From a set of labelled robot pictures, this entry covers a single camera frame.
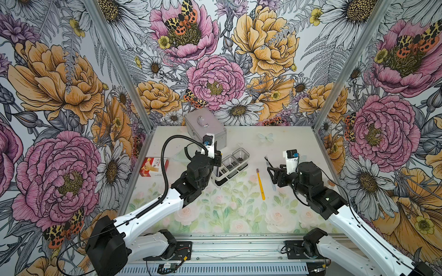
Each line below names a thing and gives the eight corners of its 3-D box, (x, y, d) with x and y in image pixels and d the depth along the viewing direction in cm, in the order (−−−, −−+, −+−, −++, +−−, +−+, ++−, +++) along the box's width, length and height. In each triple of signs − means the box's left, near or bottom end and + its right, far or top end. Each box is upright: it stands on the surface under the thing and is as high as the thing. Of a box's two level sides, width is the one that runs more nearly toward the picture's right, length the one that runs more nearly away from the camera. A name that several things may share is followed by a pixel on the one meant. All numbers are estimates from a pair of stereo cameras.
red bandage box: (142, 177, 99) (139, 173, 96) (148, 161, 106) (145, 157, 103) (166, 177, 100) (163, 173, 96) (170, 162, 107) (168, 157, 103)
